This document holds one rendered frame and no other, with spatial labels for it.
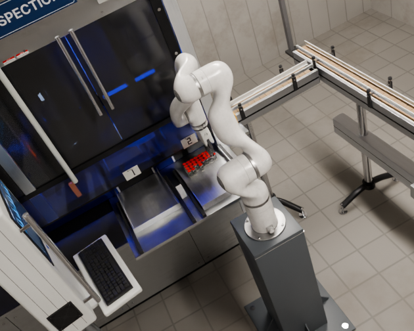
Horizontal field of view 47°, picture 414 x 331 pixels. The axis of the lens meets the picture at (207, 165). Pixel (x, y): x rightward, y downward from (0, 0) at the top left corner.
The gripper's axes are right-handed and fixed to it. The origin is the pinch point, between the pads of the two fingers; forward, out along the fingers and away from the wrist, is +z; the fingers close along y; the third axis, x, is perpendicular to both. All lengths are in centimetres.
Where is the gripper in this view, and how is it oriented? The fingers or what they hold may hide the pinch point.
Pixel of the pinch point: (209, 148)
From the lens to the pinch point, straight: 237.6
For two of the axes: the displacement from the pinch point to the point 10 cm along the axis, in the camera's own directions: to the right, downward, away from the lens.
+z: 3.0, 7.1, 6.4
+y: -4.1, -5.1, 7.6
